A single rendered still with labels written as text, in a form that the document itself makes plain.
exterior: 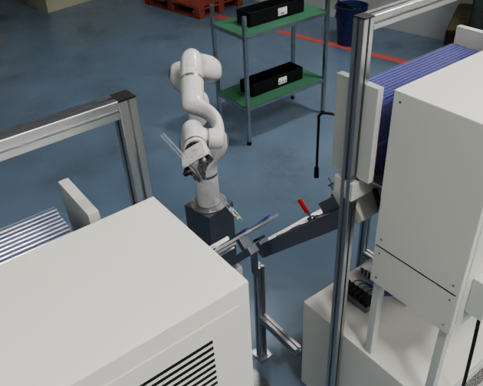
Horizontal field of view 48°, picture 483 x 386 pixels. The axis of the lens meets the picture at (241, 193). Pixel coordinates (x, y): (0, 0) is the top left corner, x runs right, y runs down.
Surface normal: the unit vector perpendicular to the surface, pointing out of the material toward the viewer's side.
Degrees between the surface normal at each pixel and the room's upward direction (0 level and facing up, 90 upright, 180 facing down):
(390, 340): 0
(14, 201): 0
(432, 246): 90
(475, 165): 90
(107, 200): 0
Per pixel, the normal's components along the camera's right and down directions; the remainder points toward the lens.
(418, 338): -0.04, -0.81
